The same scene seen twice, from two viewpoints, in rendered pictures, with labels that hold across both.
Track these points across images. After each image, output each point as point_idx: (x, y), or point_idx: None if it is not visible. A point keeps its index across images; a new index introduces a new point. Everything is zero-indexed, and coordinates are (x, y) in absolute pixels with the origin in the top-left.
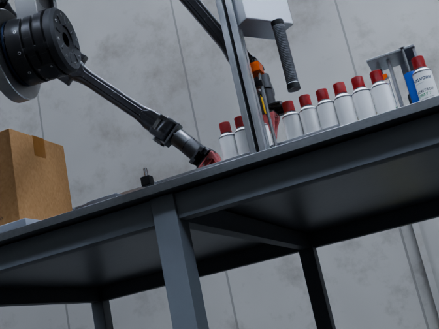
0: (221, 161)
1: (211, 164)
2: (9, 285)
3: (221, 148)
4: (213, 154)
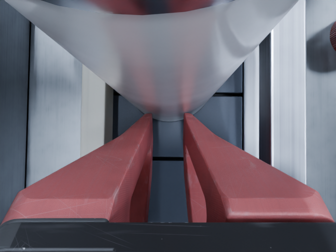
0: (304, 83)
1: (306, 180)
2: None
3: (238, 58)
4: (286, 174)
